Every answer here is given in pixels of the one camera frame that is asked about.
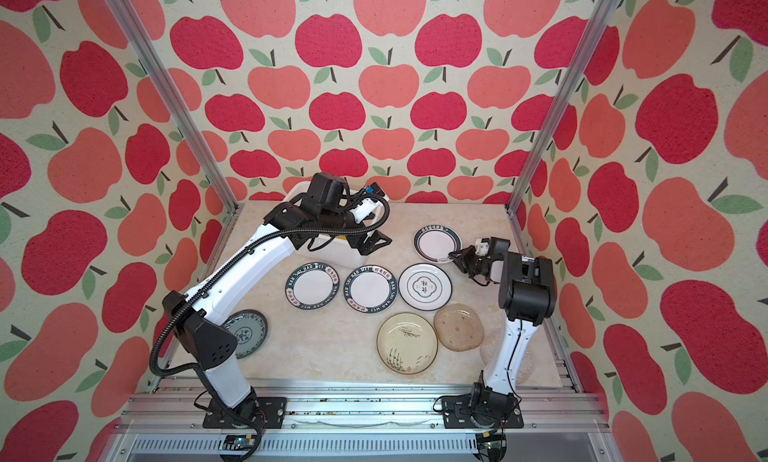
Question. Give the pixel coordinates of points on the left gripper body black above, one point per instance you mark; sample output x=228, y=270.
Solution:
x=347, y=220

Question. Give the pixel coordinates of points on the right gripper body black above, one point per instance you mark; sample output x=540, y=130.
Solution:
x=478, y=263

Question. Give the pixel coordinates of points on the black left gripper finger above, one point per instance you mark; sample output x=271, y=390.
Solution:
x=365, y=248
x=381, y=240

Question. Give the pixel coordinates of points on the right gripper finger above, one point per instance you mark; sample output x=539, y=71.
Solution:
x=463, y=255
x=479, y=275

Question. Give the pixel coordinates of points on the small teal rim plate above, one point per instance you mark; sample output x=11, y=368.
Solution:
x=435, y=242

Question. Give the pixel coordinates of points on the teal rim lettered plate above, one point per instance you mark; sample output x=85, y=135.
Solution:
x=370, y=289
x=312, y=286

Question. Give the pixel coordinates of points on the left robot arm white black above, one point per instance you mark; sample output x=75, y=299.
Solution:
x=196, y=317

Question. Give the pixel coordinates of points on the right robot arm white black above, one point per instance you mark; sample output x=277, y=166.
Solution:
x=526, y=295

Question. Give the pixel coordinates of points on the white plastic bin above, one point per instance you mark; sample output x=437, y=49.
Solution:
x=338, y=253

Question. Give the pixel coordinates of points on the brown glass plate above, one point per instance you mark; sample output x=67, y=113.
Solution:
x=459, y=327

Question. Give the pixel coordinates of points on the cream plate with plant drawing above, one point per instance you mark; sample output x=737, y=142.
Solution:
x=407, y=343

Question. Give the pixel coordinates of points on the blue patterned plate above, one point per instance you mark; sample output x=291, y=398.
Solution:
x=250, y=327

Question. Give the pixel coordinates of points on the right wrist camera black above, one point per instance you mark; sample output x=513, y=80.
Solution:
x=497, y=248

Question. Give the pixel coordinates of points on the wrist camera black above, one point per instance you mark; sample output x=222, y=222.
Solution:
x=325, y=194
x=497, y=248

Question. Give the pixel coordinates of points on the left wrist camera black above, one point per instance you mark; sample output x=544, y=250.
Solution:
x=325, y=194

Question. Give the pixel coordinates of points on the white plate with black ring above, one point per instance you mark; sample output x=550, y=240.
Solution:
x=425, y=287

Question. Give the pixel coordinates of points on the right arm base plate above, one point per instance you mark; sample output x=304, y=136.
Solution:
x=488, y=412

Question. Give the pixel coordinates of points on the aluminium front rail frame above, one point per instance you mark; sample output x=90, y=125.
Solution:
x=342, y=421

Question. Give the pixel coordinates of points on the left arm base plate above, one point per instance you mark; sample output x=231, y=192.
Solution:
x=261, y=412

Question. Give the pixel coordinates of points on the aluminium frame post right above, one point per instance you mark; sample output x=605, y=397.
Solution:
x=575, y=74

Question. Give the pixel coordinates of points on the aluminium frame post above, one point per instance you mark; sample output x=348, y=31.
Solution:
x=131, y=25
x=575, y=74

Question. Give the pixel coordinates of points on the aluminium frame post left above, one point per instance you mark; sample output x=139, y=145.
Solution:
x=131, y=25

